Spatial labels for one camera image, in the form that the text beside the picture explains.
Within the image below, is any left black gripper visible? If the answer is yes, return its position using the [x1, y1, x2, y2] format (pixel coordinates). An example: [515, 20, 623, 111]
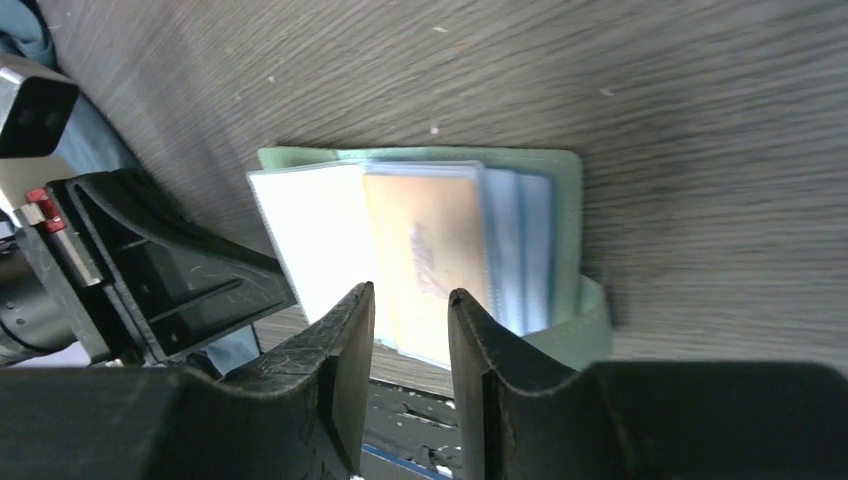
[1, 169, 295, 367]

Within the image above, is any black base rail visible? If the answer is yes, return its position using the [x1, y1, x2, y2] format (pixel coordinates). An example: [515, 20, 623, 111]
[362, 379, 465, 479]

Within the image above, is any green card holder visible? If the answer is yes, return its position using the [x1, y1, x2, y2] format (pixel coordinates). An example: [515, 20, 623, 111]
[248, 147, 612, 369]

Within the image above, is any tan credit card in holder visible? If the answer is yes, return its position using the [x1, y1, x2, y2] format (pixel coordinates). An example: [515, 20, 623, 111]
[363, 173, 490, 368]

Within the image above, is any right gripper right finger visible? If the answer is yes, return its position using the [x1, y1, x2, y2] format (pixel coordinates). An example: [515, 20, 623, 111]
[448, 289, 847, 479]

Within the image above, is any blue-grey cloth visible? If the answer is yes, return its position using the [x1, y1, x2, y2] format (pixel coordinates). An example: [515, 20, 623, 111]
[1, 0, 261, 377]

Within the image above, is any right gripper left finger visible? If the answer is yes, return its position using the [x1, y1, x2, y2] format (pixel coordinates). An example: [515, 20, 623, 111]
[1, 282, 375, 479]

